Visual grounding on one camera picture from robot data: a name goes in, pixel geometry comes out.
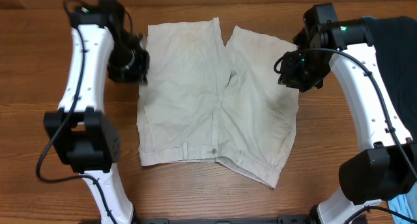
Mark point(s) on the beige shorts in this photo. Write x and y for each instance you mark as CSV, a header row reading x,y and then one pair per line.
x,y
209,100

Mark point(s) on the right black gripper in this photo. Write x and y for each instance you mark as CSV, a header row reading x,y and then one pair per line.
x,y
293,79

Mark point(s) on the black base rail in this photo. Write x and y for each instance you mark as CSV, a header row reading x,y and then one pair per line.
x,y
221,220

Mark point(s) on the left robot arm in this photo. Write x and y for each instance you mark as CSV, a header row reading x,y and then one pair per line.
x,y
104,46

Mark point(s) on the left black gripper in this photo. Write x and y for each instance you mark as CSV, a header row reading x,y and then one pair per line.
x,y
137,75

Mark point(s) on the dark navy garment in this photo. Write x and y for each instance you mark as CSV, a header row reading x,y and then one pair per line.
x,y
395,44

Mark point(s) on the light blue garment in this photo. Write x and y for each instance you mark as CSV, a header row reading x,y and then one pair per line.
x,y
405,204

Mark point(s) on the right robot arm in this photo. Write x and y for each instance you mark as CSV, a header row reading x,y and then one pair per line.
x,y
385,165

